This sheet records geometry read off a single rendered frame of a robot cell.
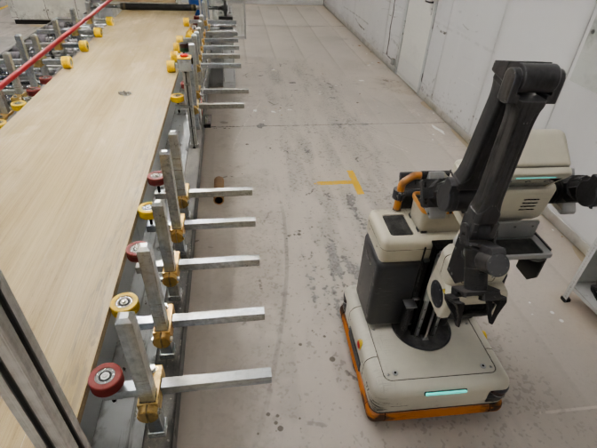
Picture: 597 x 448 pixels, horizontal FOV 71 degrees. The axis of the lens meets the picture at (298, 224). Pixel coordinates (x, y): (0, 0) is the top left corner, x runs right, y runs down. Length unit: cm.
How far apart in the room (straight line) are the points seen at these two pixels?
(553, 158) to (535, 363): 149
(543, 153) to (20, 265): 162
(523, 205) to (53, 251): 154
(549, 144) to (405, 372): 110
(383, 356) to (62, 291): 130
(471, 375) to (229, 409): 109
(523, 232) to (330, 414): 119
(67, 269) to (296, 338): 127
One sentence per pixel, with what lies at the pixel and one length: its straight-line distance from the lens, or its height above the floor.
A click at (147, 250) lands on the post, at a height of 114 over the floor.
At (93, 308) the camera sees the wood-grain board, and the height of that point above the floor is 90.
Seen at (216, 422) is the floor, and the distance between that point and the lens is 212.
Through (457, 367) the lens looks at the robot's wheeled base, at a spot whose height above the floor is 28.
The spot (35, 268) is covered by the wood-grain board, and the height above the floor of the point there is 90.
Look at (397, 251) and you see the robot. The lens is 176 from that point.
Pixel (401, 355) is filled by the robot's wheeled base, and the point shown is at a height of 28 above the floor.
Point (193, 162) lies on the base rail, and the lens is 248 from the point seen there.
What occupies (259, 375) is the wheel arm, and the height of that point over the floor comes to 85.
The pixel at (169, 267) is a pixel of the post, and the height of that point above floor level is 86.
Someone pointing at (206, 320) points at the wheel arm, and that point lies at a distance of 139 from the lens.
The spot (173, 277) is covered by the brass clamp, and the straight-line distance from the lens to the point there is 151.
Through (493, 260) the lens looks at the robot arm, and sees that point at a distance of 109.
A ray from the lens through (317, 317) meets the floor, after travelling 247.
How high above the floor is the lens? 185
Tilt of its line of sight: 36 degrees down
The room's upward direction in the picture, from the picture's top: 3 degrees clockwise
